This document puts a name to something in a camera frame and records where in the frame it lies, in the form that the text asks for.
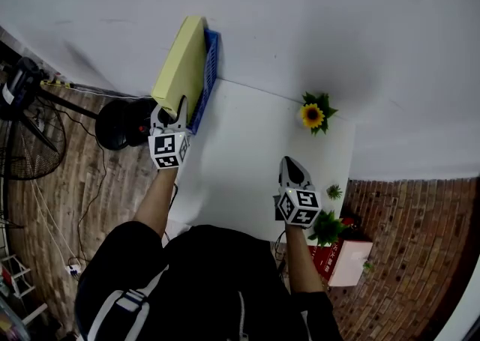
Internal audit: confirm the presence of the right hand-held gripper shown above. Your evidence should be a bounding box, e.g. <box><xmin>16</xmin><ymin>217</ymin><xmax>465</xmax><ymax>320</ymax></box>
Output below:
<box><xmin>276</xmin><ymin>155</ymin><xmax>323</xmax><ymax>229</ymax></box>

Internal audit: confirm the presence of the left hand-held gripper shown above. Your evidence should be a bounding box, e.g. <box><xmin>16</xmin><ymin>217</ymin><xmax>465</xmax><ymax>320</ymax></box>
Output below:
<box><xmin>148</xmin><ymin>94</ymin><xmax>192</xmax><ymax>171</ymax></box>

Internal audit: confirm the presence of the yellow file box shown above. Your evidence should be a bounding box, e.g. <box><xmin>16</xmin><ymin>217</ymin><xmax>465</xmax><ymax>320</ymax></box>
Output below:
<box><xmin>151</xmin><ymin>15</ymin><xmax>207</xmax><ymax>119</ymax></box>

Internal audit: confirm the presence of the blue mesh file holder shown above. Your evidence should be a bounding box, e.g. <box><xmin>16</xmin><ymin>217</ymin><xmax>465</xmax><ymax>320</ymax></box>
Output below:
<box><xmin>186</xmin><ymin>27</ymin><xmax>221</xmax><ymax>135</ymax></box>

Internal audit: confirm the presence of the person's right forearm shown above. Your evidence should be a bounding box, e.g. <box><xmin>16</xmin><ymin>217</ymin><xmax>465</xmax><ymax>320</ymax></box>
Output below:
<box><xmin>284</xmin><ymin>225</ymin><xmax>326</xmax><ymax>294</ymax></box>

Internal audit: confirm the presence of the person's left forearm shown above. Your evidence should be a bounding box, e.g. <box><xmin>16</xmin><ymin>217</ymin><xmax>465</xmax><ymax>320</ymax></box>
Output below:
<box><xmin>133</xmin><ymin>166</ymin><xmax>177</xmax><ymax>238</ymax></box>

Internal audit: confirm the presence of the red and white box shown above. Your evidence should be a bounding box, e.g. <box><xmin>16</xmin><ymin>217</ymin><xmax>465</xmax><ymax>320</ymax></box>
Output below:
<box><xmin>328</xmin><ymin>240</ymin><xmax>374</xmax><ymax>287</ymax></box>

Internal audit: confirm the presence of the large green potted plant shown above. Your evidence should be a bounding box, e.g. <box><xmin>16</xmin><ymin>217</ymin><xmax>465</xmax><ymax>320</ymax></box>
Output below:
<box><xmin>307</xmin><ymin>210</ymin><xmax>348</xmax><ymax>248</ymax></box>

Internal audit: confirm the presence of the artificial sunflower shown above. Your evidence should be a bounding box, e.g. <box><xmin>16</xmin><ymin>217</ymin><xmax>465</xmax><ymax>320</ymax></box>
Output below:
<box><xmin>295</xmin><ymin>91</ymin><xmax>338</xmax><ymax>136</ymax></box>

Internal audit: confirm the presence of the person's black jacket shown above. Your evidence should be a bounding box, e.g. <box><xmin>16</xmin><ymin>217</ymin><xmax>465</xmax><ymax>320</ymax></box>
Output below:
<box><xmin>74</xmin><ymin>220</ymin><xmax>344</xmax><ymax>341</ymax></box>

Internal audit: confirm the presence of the white metal shelf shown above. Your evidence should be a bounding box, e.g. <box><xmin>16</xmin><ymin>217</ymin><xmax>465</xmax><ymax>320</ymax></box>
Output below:
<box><xmin>0</xmin><ymin>253</ymin><xmax>49</xmax><ymax>330</ymax></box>

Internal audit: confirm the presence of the black pedestal fan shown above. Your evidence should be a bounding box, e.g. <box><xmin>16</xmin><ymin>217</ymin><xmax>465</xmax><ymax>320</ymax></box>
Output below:
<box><xmin>0</xmin><ymin>56</ymin><xmax>158</xmax><ymax>183</ymax></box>

